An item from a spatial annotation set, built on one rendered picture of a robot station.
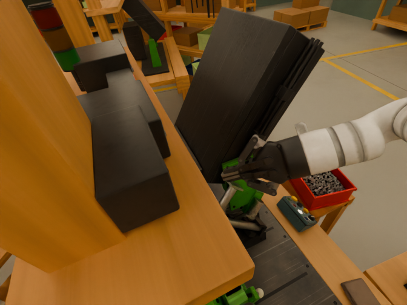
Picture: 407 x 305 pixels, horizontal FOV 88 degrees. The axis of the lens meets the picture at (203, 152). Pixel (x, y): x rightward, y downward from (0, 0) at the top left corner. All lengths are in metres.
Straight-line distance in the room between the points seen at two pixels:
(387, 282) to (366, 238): 1.14
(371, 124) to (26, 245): 0.45
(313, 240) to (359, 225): 1.29
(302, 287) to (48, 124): 0.89
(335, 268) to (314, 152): 0.68
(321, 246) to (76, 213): 0.91
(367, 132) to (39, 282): 0.46
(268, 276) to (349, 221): 1.44
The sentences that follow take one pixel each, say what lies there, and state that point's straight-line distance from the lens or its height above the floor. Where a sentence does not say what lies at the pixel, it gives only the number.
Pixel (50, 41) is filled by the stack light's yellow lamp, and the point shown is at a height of 1.67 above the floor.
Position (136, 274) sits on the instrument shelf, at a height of 1.54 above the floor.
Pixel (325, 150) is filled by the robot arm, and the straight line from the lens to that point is 0.38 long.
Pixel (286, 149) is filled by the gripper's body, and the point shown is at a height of 1.52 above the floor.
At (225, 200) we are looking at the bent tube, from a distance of 0.73.
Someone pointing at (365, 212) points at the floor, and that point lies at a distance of 2.38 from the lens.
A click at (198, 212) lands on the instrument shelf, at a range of 0.28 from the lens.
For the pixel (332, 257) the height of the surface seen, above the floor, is 0.90.
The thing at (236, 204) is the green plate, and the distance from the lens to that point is 0.81.
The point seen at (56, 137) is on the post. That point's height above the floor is 1.69.
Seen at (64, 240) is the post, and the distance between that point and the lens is 0.27.
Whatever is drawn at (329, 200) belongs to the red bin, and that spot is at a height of 0.86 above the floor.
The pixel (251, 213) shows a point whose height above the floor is 1.05.
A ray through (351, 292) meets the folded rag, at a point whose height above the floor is 0.93.
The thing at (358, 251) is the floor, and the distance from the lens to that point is 2.15.
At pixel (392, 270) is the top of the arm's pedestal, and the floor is 0.85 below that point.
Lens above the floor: 1.78
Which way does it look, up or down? 43 degrees down
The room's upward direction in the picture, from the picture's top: 8 degrees counter-clockwise
